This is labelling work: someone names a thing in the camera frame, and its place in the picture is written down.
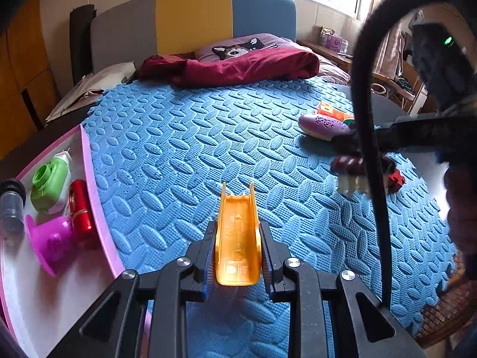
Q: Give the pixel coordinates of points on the red metallic cylinder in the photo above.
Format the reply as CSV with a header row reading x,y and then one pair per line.
x,y
80,209

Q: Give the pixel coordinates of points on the grey yellow blue headboard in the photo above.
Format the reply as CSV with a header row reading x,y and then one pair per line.
x,y
186,18

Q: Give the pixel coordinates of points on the pink bedding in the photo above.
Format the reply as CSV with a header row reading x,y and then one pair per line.
x,y
331,71

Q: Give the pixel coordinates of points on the pink patterned curtain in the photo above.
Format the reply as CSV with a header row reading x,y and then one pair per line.
x,y
391,18

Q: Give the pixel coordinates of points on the wooden wardrobe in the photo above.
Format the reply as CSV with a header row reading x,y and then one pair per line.
x,y
22,63

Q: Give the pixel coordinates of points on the purple oval toy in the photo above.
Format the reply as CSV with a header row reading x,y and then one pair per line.
x,y
324,126

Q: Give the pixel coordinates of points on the wicker basket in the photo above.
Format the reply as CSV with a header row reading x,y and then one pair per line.
x,y
443,313

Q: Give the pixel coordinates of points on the orange toy slide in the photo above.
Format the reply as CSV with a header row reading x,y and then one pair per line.
x,y
236,231

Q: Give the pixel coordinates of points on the wooden shelf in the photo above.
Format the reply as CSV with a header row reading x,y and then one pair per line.
x,y
335,57

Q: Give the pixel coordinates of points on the black round table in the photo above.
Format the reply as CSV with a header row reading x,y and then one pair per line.
x,y
395,110

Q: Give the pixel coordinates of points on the purple box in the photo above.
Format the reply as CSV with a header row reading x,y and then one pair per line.
x,y
332,40

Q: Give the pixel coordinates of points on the light green plastic toy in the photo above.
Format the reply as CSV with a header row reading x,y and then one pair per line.
x,y
48,190

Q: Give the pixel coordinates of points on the silver black cylinder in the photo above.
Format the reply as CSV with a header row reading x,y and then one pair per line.
x,y
11,212

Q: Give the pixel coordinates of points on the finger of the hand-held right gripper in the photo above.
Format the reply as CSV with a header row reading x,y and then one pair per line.
x,y
410,134

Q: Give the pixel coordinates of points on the blue foam mat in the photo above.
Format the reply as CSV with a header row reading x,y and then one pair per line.
x,y
186,138

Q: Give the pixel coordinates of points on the wooden chair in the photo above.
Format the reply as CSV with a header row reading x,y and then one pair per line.
x,y
406,93

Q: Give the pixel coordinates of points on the purple dog print pillow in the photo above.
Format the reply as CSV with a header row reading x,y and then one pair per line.
x,y
268,43

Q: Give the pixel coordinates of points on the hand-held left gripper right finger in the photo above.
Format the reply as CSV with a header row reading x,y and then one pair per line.
x,y
270,257

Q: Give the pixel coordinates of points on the person's right hand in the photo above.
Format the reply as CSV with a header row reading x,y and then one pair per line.
x,y
464,216

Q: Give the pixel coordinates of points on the pink cardboard box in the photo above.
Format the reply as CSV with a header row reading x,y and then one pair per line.
x,y
56,298

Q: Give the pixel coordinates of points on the maroon garment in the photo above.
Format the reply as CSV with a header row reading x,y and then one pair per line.
x,y
242,69

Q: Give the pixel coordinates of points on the orange cube block toy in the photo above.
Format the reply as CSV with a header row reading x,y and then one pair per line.
x,y
331,112

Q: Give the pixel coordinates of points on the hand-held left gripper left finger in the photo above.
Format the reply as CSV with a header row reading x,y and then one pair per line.
x,y
207,253

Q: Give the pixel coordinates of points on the red toy car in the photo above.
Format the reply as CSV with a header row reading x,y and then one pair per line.
x,y
395,179

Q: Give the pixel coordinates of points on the dark green plastic toy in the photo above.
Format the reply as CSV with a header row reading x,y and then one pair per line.
x,y
349,122

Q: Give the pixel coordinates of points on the magenta plastic cup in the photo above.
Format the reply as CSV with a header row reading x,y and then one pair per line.
x,y
52,238

